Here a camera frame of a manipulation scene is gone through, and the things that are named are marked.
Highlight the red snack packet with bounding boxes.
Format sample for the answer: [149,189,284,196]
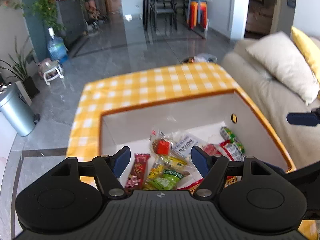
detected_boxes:
[203,140,245,161]

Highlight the dark red wafer bar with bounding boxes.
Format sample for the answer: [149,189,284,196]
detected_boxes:
[125,153,150,193]

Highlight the green sausage stick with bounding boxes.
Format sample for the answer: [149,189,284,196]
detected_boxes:
[220,126,245,154]

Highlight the green raisin nut packet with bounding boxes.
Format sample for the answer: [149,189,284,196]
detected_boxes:
[143,156,190,191]

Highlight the clear bag red cube snack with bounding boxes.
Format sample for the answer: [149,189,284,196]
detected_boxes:
[149,129,179,158]

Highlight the clear bag white balls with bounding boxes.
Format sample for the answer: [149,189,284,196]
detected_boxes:
[172,132,205,159]

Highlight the noodle snack packet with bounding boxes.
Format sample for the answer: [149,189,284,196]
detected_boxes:
[177,176,241,194]

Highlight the beige sofa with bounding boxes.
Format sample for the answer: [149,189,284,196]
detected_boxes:
[221,38,319,169]

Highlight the yellow cushion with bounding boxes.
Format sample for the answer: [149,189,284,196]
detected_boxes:
[291,26,319,81]

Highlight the orange cardboard box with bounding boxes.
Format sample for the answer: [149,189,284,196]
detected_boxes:
[99,92,295,190]

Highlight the cream cushion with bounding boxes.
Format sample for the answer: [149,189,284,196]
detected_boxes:
[246,31,319,105]

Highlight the yellow checkered tablecloth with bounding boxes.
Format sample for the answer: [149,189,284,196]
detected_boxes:
[66,62,243,160]

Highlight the silver trash can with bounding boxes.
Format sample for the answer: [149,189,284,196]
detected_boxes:
[1,83,40,137]

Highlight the small white stool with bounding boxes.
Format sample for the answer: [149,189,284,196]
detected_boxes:
[39,59,64,86]

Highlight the blue water jug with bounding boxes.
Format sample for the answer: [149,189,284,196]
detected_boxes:
[47,28,68,63]

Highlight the potted plant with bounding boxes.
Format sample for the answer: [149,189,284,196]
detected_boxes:
[1,36,40,99]

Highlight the orange stacked stools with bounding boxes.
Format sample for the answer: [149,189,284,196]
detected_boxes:
[187,0,208,30]

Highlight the dark grey cabinet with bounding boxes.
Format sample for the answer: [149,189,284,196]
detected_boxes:
[56,0,86,48]

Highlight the black dining chair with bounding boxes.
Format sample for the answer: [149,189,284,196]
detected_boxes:
[150,0,177,31]

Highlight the hanging green plant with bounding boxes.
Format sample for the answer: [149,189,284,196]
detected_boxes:
[27,0,81,33]

